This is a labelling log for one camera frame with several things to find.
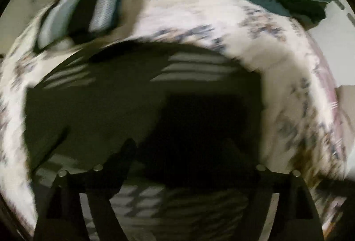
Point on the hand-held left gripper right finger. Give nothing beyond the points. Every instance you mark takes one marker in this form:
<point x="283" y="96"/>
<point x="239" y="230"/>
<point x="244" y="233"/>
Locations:
<point x="273" y="182"/>

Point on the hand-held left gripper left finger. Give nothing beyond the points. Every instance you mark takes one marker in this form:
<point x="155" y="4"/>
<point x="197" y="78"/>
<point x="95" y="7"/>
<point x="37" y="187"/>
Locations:
<point x="111" y="171"/>

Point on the black garment with white stripes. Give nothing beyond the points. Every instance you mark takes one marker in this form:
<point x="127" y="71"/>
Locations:
<point x="124" y="105"/>

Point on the blue and black striped cloth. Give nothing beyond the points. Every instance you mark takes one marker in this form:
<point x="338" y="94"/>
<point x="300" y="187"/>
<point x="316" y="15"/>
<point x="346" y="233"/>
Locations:
<point x="106" y="5"/>

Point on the floral bed sheet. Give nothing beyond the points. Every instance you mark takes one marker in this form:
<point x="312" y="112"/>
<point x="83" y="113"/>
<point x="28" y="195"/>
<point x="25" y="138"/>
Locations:
<point x="180" y="16"/>

